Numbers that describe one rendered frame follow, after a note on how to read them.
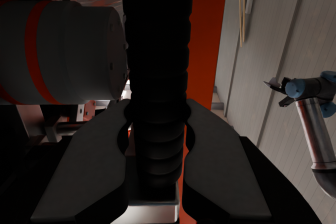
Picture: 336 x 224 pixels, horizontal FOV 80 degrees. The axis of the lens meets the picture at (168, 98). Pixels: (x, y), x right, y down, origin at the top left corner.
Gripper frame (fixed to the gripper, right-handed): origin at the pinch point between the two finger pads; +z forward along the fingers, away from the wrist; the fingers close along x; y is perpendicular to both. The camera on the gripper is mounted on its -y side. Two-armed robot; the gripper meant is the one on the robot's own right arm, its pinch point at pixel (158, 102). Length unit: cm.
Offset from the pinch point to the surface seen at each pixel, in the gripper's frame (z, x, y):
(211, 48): 60, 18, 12
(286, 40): 472, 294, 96
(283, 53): 472, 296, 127
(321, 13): 392, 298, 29
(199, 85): 60, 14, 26
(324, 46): 353, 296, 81
